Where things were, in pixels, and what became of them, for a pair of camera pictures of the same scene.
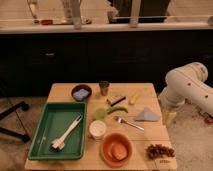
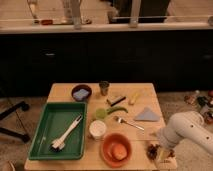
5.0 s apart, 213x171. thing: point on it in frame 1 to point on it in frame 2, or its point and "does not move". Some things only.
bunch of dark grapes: x=158 y=150 does not move
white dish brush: x=59 y=143 does not move
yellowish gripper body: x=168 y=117 to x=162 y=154
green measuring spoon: x=101 y=112 does not move
